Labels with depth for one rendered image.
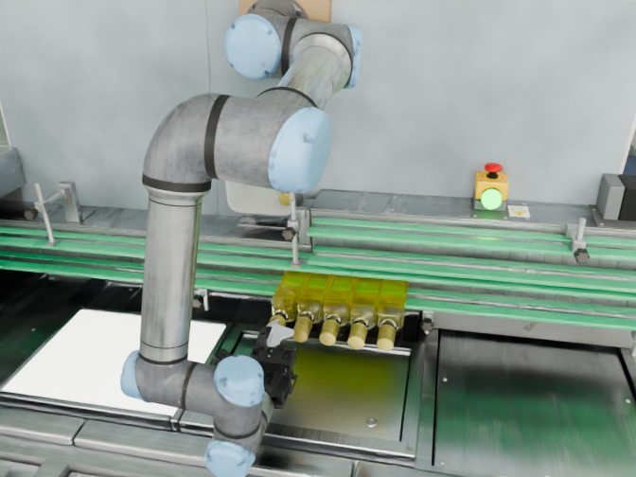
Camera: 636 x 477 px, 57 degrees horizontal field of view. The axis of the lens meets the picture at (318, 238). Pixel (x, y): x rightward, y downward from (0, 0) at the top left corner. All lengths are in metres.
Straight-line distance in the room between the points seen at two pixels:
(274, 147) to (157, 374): 0.40
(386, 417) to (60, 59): 1.17
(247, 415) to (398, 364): 0.51
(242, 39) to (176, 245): 0.47
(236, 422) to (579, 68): 0.99
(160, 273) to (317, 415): 0.51
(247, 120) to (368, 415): 0.69
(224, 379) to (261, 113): 0.39
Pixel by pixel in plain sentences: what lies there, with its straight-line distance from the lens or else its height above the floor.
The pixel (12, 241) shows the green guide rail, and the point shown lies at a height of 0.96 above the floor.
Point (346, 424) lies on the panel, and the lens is 1.21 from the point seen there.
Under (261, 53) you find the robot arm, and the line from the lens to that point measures 1.16.
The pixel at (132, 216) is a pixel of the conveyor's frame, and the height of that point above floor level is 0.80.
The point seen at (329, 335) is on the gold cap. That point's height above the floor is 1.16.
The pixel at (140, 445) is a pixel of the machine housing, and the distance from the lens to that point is 1.24.
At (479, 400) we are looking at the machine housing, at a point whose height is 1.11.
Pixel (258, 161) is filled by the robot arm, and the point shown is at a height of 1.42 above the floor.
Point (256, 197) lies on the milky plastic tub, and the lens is 1.53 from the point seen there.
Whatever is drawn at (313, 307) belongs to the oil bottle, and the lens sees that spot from 1.26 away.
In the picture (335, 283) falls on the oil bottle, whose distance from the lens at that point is 1.33.
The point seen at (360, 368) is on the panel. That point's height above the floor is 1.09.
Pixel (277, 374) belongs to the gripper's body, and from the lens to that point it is 1.11.
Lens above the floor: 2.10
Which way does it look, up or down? 60 degrees down
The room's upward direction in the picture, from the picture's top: 155 degrees counter-clockwise
